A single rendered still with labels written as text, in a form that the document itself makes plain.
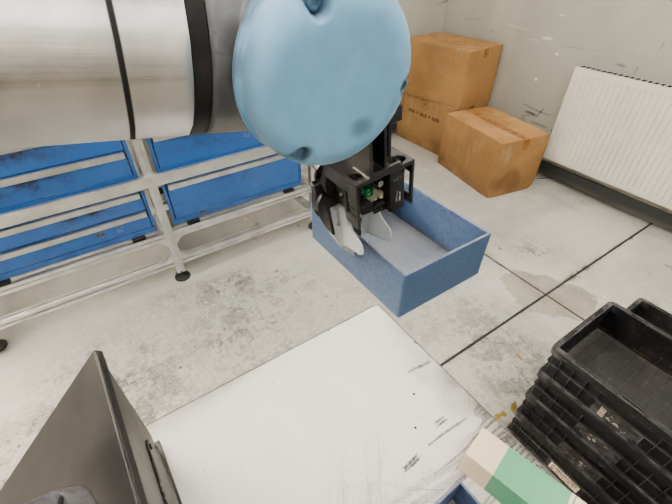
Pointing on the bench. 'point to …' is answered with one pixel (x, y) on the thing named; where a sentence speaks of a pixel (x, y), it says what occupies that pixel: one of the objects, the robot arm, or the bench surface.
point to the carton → (511, 474)
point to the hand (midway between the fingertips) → (352, 241)
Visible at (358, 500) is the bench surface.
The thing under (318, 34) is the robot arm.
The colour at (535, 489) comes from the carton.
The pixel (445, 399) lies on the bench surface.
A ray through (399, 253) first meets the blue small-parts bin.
